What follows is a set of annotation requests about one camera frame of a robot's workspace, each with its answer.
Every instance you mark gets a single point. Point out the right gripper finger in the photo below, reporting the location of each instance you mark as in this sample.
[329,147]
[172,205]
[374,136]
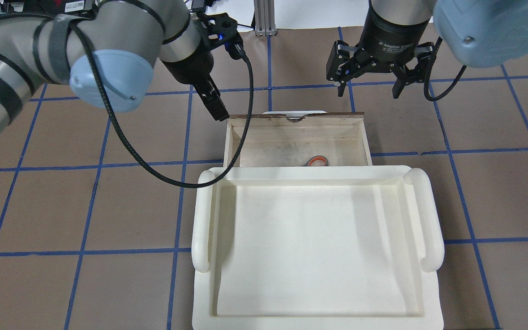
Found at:
[425,55]
[346,63]

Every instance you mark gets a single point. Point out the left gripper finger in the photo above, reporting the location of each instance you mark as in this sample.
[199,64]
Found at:
[210,96]

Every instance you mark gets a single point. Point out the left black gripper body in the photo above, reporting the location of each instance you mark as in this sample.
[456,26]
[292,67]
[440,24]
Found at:
[189,67]

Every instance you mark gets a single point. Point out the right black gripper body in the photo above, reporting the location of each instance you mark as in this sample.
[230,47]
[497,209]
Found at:
[391,33]

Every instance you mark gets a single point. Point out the dark wooden drawer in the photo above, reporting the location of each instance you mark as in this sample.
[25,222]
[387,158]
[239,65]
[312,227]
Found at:
[292,138]

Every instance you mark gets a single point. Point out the grey orange handled scissors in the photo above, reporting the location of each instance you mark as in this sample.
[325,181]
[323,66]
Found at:
[317,160]

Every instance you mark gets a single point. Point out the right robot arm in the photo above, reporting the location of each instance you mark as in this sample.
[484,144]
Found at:
[479,33]

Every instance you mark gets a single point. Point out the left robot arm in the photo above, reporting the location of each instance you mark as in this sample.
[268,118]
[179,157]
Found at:
[125,38]

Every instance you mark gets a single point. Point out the cream plastic storage box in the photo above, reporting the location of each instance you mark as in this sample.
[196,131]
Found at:
[317,248]

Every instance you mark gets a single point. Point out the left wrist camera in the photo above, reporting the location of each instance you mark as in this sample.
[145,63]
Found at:
[220,30]

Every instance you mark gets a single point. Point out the aluminium frame post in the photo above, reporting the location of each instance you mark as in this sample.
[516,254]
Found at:
[264,15]

